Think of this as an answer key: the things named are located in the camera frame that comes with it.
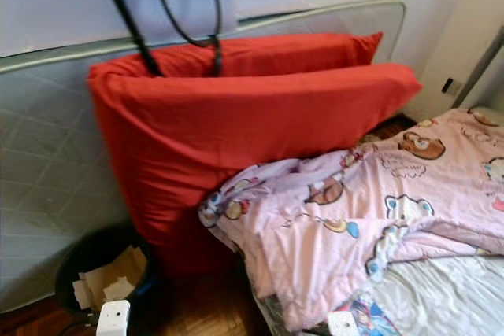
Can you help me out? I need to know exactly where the colourful comic book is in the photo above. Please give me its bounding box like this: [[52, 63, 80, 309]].
[[335, 293, 402, 336]]

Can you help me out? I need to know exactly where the black waste bin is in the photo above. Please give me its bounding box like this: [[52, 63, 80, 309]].
[[55, 226, 158, 321]]

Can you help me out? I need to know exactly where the tan cardboard scrap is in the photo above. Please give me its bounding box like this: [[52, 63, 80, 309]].
[[83, 246, 149, 301]]

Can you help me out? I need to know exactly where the white paper scrap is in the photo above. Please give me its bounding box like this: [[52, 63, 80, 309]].
[[72, 279, 94, 311], [102, 275, 136, 305]]

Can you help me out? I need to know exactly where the large red pillow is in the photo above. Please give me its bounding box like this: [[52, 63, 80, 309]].
[[87, 61, 423, 274]]

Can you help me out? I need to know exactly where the pink cartoon blanket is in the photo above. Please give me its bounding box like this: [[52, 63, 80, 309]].
[[198, 108, 504, 333]]

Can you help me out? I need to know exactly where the grey floral bed sheet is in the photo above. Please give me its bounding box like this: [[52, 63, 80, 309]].
[[252, 253, 504, 336]]

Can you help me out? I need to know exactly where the lilac handbag with black handles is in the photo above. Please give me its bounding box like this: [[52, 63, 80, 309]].
[[101, 0, 239, 77]]

